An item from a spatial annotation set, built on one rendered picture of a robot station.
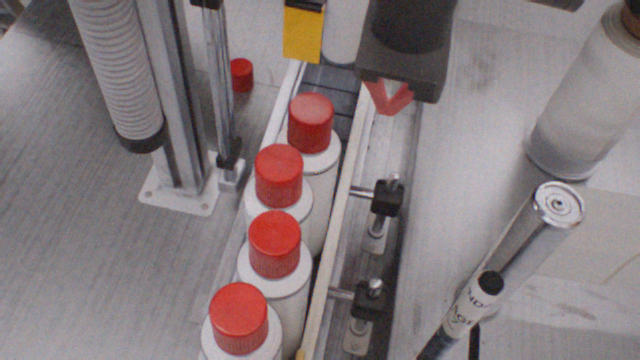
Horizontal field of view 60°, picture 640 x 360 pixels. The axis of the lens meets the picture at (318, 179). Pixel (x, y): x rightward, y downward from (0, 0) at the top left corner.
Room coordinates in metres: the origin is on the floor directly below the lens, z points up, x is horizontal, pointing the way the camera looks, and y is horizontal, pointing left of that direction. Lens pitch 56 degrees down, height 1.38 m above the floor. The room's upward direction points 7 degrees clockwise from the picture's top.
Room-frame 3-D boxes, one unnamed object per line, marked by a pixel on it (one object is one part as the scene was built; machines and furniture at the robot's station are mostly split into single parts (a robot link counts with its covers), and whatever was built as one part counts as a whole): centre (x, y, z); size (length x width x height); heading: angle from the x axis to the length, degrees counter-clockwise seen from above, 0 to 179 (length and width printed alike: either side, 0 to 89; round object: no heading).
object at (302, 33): (0.33, 0.03, 1.09); 0.03 x 0.01 x 0.06; 84
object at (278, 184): (0.21, 0.03, 0.98); 0.05 x 0.05 x 0.20
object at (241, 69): (0.51, 0.12, 0.85); 0.03 x 0.03 x 0.03
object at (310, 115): (0.26, 0.01, 0.98); 0.05 x 0.05 x 0.20
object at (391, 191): (0.31, -0.07, 0.89); 0.03 x 0.03 x 0.12; 84
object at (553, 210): (0.22, -0.17, 0.97); 0.05 x 0.05 x 0.19
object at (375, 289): (0.20, -0.04, 0.89); 0.06 x 0.03 x 0.12; 84
